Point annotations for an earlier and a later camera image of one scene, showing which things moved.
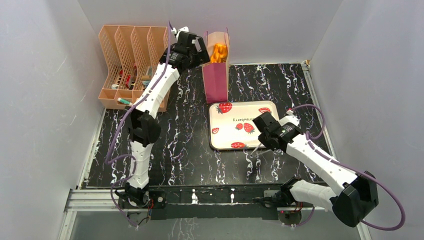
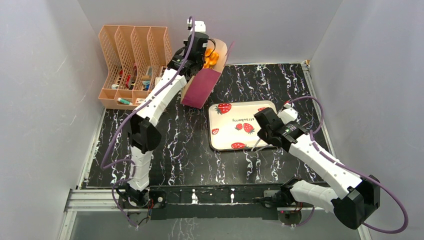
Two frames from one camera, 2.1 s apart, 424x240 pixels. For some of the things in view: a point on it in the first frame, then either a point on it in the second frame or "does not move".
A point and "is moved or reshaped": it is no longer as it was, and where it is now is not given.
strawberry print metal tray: x=231 y=125 does not move
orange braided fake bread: x=219 y=53 is moved or reshaped
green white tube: x=122 y=100 does not move
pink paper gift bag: x=216 y=74 to x=198 y=89
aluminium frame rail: x=106 y=200 does not move
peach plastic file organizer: x=127 y=54 does not move
